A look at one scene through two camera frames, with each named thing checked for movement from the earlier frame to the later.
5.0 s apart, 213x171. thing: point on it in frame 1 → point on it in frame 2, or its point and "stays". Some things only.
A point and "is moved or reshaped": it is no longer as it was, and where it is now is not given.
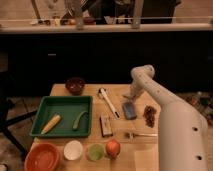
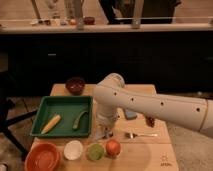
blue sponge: (129, 110) stays
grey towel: (131, 95) is moved or reshaped
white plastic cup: (73, 150) stays
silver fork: (131, 135) stays
